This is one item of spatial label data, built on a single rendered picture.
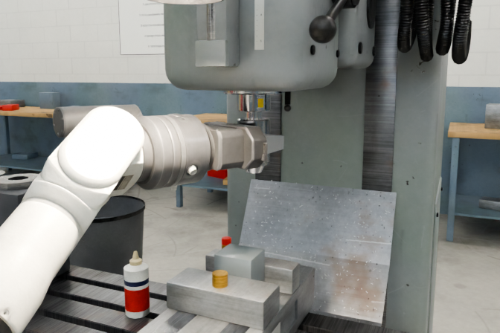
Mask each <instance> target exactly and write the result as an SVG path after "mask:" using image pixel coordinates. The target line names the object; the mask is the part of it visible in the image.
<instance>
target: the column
mask: <svg viewBox="0 0 500 333"><path fill-rule="evenodd" d="M440 1H441V0H435V3H434V10H433V11H434V13H433V14H434V15H433V17H432V18H433V23H432V24H433V25H432V26H433V29H432V30H433V31H432V34H433V35H432V39H433V40H432V41H433V42H432V44H433V46H432V47H433V55H434V56H433V58H432V60H430V61H429V62H424V61H423V60H422V59H421V58H420V52H419V47H418V41H417V35H416V38H415V41H414V44H413V46H412V48H411V50H410V51H409V52H407V53H402V52H400V51H399V49H398V47H397V37H398V29H399V22H400V21H399V20H400V19H399V18H400V10H401V9H400V8H401V6H400V5H401V4H400V2H401V1H400V0H376V18H375V36H374V46H376V56H374V60H373V62H372V63H371V65H369V66H368V67H367V68H337V72H336V76H335V78H334V80H333V81H332V82H331V83H330V84H329V85H327V86H325V87H323V88H314V89H307V90H300V91H291V99H290V106H291V110H290V111H285V110H284V106H285V92H284V93H283V94H271V110H270V111H263V112H262V117H267V118H269V119H270V134H271V135H283V149H282V150H280V151H277V152H273V153H270V164H269V165H267V166H264V168H263V170H262V172H260V173H247V172H246V171H245V170H244V169H240V168H232V169H227V171H228V236H229V237H231V243H232V244H235V245H238V244H239V243H240V236H241V232H242V227H243V220H244V215H245V211H246V204H247V200H248V195H249V187H250V183H251V179H256V180H264V181H271V180H272V181H279V182H288V183H297V184H311V185H319V186H328V187H343V188H351V189H360V190H375V191H383V192H392V193H397V197H396V205H395V213H394V228H393V236H392V243H391V258H390V266H389V272H388V282H387V288H386V294H385V305H384V310H383V316H382V325H381V327H384V328H388V329H395V330H399V331H403V332H410V333H432V327H433V315H434V302H435V278H436V266H437V253H438V229H439V217H440V193H441V191H443V188H442V187H441V180H442V178H441V167H442V154H443V130H444V118H445V105H446V81H447V68H448V55H449V53H447V54H446V55H444V56H440V55H438V54H437V53H436V50H435V48H436V43H437V40H438V34H439V30H440V29H439V28H440V19H441V15H440V14H441V10H440V9H441V7H440V6H441V5H440V4H441V2H440ZM240 117H246V112H245V111H238V110H237V95H236V94H227V123H236V124H237V119H238V118H240Z"/></svg>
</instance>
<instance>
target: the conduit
mask: <svg viewBox="0 0 500 333"><path fill-rule="evenodd" d="M400 1H401V2H400V4H401V5H400V6H401V8H400V9H401V10H400V18H399V19H400V20H399V21H400V22H399V29H398V37H397V47H398V49H399V51H400V52H402V53H407V52H409V51H410V50H411V48H412V46H413V44H414V41H415V38H416V35H417V41H418V47H419V52H420V58H421V59H422V60H423V61H424V62H429V61H430V60H432V58H433V56H434V55H433V47H432V46H433V44H432V42H433V41H432V40H433V39H432V35H433V34H432V31H433V30H432V29H433V26H432V25H433V24H432V23H433V18H432V17H433V15H434V14H433V13H434V11H433V10H434V3H435V0H400ZM456 1H457V0H441V1H440V2H441V4H440V5H441V6H440V7H441V9H440V10H441V14H440V15H441V19H440V28H439V29H440V30H439V34H438V38H437V43H436V48H435V50H436V53H437V54H438V55H440V56H444V55H446V54H447V53H449V49H450V47H451V44H452V60H453V62H454V63H456V64H458V65H460V64H463V63H464V62H466V60H467V57H468V55H469V48H470V43H471V33H472V21H471V20H470V17H471V15H470V14H471V9H472V3H473V2H472V1H473V0H459V2H458V7H457V13H456V14H457V15H456V18H454V17H455V11H456V9H455V8H456V7H455V6H456ZM454 19H456V20H455V21H454ZM454 22H455V23H454ZM454 25H455V26H454ZM453 32H454V33H453Z"/></svg>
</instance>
